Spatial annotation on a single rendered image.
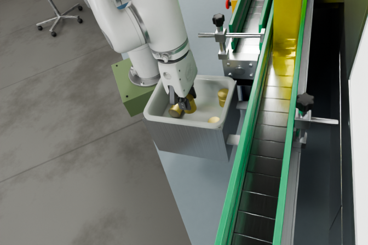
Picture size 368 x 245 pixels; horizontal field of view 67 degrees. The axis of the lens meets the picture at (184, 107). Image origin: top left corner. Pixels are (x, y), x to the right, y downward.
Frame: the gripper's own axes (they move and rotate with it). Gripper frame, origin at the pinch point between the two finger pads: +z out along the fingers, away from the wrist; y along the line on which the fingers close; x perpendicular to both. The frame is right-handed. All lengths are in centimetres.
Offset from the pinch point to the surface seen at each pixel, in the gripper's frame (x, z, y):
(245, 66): -12.5, -0.7, 12.6
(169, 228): 31, 102, -10
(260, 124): -20.1, -2.3, -6.7
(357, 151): -35.2, -16.0, -18.8
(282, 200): -27.0, -11.0, -25.8
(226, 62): -7.6, -1.9, 12.4
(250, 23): -10.5, -2.5, 29.6
